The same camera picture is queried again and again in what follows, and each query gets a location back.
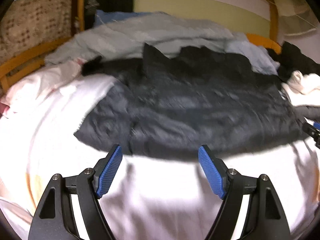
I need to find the black puffer jacket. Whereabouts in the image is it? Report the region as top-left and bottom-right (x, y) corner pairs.
(74, 44), (306, 160)

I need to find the white garment pile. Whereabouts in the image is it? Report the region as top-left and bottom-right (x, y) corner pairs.
(281, 70), (320, 107)

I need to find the black garment at edge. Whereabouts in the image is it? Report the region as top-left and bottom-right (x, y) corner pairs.
(267, 42), (320, 82)

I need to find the white pink bed sheet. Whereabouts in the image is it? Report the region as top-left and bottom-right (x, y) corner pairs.
(1, 60), (319, 239)

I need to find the light blue duvet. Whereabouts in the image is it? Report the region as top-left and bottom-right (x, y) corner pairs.
(45, 12), (279, 75)

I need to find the checkered beige cushion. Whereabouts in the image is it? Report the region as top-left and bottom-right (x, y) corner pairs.
(1, 0), (72, 63)

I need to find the orange wooden bed frame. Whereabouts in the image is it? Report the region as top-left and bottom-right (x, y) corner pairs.
(1, 0), (279, 92)

